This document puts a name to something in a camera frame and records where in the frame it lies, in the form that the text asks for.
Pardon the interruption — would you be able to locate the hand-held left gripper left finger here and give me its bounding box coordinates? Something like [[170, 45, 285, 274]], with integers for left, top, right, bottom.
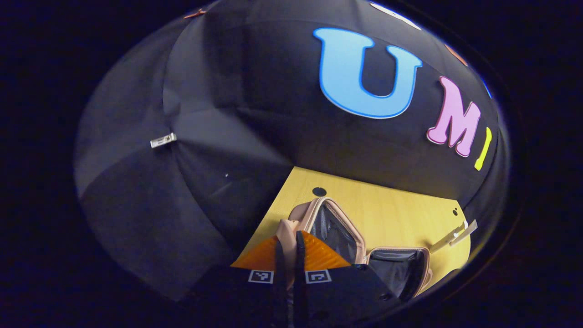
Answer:
[[182, 235, 293, 328]]

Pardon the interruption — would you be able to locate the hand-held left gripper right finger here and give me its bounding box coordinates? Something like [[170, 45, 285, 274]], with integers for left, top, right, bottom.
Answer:
[[294, 230, 402, 328]]

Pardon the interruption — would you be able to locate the small white clip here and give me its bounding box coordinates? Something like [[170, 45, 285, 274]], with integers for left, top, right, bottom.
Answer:
[[150, 133, 177, 149]]

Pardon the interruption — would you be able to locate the black backdrop cloth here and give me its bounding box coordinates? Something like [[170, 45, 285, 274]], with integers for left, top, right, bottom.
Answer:
[[75, 0, 511, 301]]

